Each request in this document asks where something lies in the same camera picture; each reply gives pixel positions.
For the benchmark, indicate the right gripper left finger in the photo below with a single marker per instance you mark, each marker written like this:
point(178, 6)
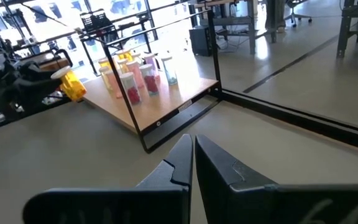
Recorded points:
point(179, 161)

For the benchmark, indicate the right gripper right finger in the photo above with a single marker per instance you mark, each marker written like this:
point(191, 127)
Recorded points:
point(219, 180)

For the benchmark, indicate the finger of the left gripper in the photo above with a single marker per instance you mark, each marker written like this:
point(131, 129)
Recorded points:
point(39, 70)
point(39, 88)

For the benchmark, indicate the wooden shelf board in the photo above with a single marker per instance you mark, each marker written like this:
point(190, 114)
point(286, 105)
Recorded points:
point(166, 99)

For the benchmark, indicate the grey table mat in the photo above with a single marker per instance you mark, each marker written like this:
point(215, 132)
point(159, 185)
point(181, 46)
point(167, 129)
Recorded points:
point(57, 155)

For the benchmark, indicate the black computer box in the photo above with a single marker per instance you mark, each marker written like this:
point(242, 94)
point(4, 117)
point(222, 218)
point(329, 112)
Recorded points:
point(200, 40)

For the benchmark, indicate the wooden desk grey legs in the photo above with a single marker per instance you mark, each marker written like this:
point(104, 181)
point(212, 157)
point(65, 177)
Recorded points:
point(228, 20)

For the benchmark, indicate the person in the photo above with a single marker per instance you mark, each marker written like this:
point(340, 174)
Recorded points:
point(275, 15)

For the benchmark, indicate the black office chair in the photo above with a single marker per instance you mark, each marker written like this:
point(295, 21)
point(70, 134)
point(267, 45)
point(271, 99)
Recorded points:
point(298, 14)

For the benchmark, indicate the grey metal desk frame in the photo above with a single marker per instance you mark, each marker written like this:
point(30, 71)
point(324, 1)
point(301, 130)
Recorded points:
point(357, 18)

